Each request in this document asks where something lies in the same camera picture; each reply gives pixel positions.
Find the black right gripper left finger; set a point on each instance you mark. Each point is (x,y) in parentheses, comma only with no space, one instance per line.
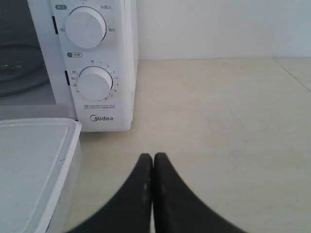
(129,210)

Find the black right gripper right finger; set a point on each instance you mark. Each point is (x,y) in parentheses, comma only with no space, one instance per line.
(177,209)

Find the white lidded plastic container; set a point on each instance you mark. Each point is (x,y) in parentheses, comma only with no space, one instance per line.
(39,165)

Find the white plastic control knob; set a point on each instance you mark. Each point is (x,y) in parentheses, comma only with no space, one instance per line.
(94,83)
(85,27)

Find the white Midea microwave oven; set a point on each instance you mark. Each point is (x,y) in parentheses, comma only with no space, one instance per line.
(42,22)

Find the glass microwave turntable plate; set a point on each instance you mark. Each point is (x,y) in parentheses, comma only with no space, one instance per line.
(22,69)

